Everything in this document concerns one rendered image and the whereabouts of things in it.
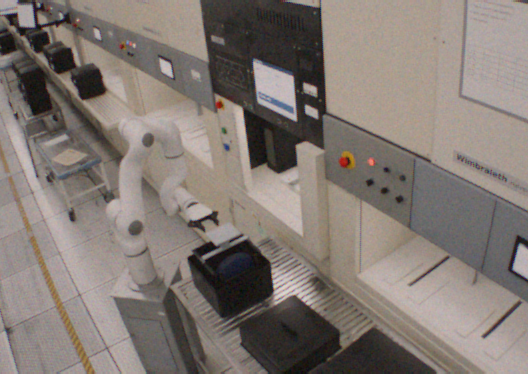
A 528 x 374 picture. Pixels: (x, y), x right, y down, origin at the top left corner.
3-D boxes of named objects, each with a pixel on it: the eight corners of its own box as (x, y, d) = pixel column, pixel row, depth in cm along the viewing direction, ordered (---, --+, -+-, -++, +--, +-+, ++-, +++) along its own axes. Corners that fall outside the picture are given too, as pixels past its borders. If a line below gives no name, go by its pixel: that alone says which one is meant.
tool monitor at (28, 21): (21, 36, 450) (12, 2, 431) (67, 22, 472) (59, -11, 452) (27, 42, 421) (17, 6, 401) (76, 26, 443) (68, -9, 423)
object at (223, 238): (243, 263, 233) (234, 210, 216) (267, 287, 219) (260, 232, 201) (199, 286, 223) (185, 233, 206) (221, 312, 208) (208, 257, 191)
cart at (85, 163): (45, 182, 479) (30, 142, 452) (89, 163, 503) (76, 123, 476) (71, 224, 411) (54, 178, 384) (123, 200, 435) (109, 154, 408)
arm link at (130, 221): (131, 224, 222) (147, 239, 211) (107, 226, 214) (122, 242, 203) (145, 118, 206) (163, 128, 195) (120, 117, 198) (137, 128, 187)
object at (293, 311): (239, 343, 194) (234, 323, 187) (295, 308, 207) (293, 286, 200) (284, 389, 173) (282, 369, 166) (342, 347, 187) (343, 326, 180)
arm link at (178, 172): (154, 165, 208) (169, 221, 225) (187, 152, 215) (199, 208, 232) (147, 157, 215) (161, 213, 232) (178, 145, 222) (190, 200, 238)
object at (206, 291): (243, 259, 237) (238, 231, 228) (275, 291, 217) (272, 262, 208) (193, 284, 226) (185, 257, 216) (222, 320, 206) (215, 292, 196)
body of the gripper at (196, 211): (203, 210, 230) (215, 221, 221) (184, 219, 225) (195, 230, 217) (201, 197, 225) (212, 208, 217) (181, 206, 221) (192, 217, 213)
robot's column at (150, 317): (149, 386, 266) (108, 295, 224) (164, 350, 288) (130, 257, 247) (195, 393, 260) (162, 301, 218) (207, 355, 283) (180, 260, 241)
